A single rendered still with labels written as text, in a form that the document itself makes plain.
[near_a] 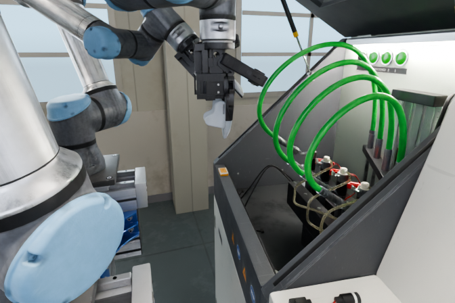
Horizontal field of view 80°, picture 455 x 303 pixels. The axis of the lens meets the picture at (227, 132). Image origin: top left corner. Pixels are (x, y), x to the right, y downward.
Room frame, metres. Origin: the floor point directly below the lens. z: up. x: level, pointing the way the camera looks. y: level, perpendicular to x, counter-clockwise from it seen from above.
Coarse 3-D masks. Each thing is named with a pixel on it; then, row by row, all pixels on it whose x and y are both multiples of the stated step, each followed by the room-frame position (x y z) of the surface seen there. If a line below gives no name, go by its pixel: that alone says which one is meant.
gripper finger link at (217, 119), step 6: (216, 102) 0.58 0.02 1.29; (222, 102) 0.58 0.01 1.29; (216, 108) 0.58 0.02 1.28; (222, 108) 0.58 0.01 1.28; (210, 114) 0.58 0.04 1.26; (216, 114) 0.58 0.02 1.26; (222, 114) 0.58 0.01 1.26; (210, 120) 0.58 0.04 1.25; (216, 120) 0.58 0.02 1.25; (222, 120) 0.59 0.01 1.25; (216, 126) 0.58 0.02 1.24; (222, 126) 0.59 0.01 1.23; (228, 126) 0.58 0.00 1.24; (228, 132) 0.59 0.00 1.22
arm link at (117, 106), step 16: (80, 0) 0.98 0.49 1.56; (64, 32) 0.92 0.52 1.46; (80, 48) 0.91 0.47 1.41; (80, 64) 0.90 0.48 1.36; (96, 64) 0.92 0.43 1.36; (96, 80) 0.90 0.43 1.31; (96, 96) 0.87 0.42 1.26; (112, 96) 0.90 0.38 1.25; (112, 112) 0.87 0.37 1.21; (128, 112) 0.93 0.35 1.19
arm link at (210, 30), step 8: (200, 24) 0.59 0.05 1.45; (208, 24) 0.57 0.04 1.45; (216, 24) 0.57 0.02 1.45; (224, 24) 0.57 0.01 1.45; (232, 24) 0.58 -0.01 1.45; (200, 32) 0.59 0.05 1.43; (208, 32) 0.57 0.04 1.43; (216, 32) 0.57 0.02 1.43; (224, 32) 0.57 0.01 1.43; (232, 32) 0.58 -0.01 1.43; (200, 40) 0.60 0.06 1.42; (208, 40) 0.58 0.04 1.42; (216, 40) 0.57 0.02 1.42; (224, 40) 0.58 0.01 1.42; (232, 40) 0.59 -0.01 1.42
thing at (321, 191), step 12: (372, 96) 0.54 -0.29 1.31; (384, 96) 0.54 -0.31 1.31; (348, 108) 0.53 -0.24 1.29; (396, 108) 0.55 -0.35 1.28; (336, 120) 0.52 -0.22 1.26; (324, 132) 0.52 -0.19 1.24; (312, 144) 0.52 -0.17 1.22; (312, 156) 0.51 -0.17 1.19; (312, 180) 0.51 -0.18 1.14; (324, 192) 0.52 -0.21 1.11; (336, 204) 0.53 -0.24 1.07
